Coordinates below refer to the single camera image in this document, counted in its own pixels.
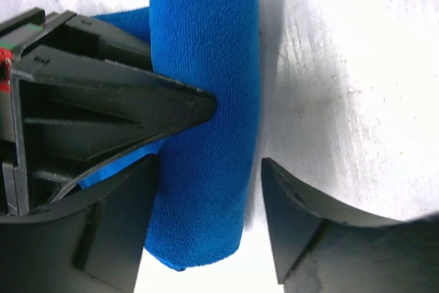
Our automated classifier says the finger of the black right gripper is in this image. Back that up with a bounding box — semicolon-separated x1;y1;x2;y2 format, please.
10;45;215;215

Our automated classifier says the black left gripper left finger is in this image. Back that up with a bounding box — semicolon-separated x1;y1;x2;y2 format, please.
1;154;159;292

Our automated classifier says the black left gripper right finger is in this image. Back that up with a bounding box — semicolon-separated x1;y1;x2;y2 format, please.
261;158;438;292

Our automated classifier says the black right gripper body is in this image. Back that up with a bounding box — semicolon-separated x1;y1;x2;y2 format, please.
1;8;152;70

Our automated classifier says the blue towel pile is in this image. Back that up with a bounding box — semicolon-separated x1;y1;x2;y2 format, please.
77;0;261;272

